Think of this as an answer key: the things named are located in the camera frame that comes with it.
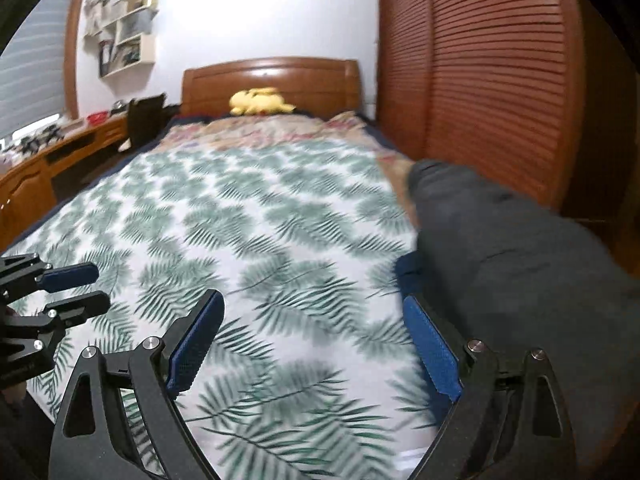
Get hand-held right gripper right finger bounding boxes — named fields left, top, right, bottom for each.
left=402, top=294, right=579, bottom=480

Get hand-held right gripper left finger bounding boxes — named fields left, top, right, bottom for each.
left=49, top=289, right=226, bottom=480

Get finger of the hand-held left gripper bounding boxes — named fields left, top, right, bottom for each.
left=42, top=290, right=112, bottom=332
left=35, top=261, right=100, bottom=295

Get dark grey jacket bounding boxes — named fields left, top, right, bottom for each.
left=407, top=159, right=640, bottom=480

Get wooden desk with cabinets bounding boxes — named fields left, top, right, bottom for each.
left=0, top=115, right=133, bottom=251

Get leaf print blanket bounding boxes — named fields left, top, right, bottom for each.
left=0, top=137, right=451, bottom=480

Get dark chair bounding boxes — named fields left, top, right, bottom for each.
left=125, top=92, right=168, bottom=148

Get grey window blind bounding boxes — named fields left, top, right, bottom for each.
left=0, top=0, right=68, bottom=136

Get black folders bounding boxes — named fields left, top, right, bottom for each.
left=98, top=40, right=116, bottom=77

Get floral quilt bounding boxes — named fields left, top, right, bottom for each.
left=167, top=112, right=416, bottom=221

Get yellow plush toy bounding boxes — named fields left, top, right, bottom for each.
left=229, top=87, right=297, bottom=117

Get white angel figurine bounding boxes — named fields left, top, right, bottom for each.
left=84, top=0, right=120, bottom=36

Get wooden headboard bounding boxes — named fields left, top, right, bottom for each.
left=181, top=57, right=362, bottom=118

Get wooden louvered wardrobe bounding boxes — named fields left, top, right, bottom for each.
left=375, top=0, right=588, bottom=211

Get wooden window frame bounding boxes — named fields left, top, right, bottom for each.
left=64, top=0, right=93, bottom=121

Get white wall shelf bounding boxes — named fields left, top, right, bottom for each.
left=82, top=0, right=160, bottom=79

